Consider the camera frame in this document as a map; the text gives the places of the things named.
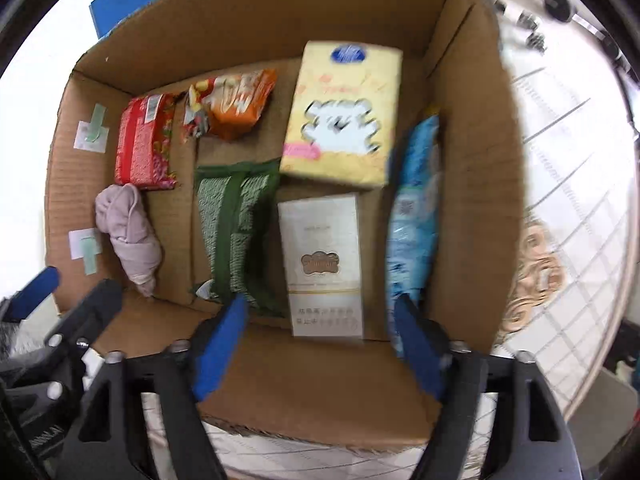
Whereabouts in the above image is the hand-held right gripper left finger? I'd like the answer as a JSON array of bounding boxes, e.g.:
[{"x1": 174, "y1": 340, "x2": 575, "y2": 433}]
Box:
[{"x1": 52, "y1": 292, "x2": 251, "y2": 480}]

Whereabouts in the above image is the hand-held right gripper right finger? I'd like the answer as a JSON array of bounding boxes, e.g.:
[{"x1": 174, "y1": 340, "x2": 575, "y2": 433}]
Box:
[{"x1": 392, "y1": 294, "x2": 586, "y2": 480}]

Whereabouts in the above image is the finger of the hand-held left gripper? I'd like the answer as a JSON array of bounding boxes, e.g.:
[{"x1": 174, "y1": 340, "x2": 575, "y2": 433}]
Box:
[
  {"x1": 0, "y1": 266, "x2": 61, "y2": 323},
  {"x1": 45, "y1": 278, "x2": 124, "y2": 386}
]

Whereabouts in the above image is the pale pink cloth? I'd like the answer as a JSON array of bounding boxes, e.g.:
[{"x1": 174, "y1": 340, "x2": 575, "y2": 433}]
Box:
[{"x1": 95, "y1": 183, "x2": 164, "y2": 298}]

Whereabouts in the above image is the green patterned packet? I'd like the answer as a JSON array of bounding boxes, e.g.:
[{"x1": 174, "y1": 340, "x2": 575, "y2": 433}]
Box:
[{"x1": 192, "y1": 158, "x2": 286, "y2": 317}]

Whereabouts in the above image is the long blue packet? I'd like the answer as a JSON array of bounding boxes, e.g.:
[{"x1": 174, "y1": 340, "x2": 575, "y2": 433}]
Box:
[{"x1": 385, "y1": 107, "x2": 442, "y2": 361}]

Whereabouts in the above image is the small white carton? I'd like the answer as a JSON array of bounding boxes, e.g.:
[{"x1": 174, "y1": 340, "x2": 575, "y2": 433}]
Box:
[{"x1": 277, "y1": 192, "x2": 365, "y2": 338}]

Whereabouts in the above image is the red snack packet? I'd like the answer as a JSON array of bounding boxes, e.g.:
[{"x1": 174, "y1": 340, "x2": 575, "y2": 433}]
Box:
[{"x1": 114, "y1": 94, "x2": 178, "y2": 191}]

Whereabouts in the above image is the orange snack packet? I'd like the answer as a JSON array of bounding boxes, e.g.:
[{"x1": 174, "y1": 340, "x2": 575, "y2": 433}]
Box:
[{"x1": 182, "y1": 69, "x2": 278, "y2": 142}]

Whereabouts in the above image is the yellow tissue pack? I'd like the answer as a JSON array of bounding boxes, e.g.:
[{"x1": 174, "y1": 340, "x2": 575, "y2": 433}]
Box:
[{"x1": 279, "y1": 41, "x2": 404, "y2": 190}]

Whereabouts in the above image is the cardboard box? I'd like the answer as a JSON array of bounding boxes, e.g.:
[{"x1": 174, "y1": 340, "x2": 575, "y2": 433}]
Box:
[{"x1": 45, "y1": 0, "x2": 526, "y2": 453}]

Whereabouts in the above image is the short barbell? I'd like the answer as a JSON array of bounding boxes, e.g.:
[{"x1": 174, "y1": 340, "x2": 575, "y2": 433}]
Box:
[{"x1": 542, "y1": 0, "x2": 636, "y2": 78}]

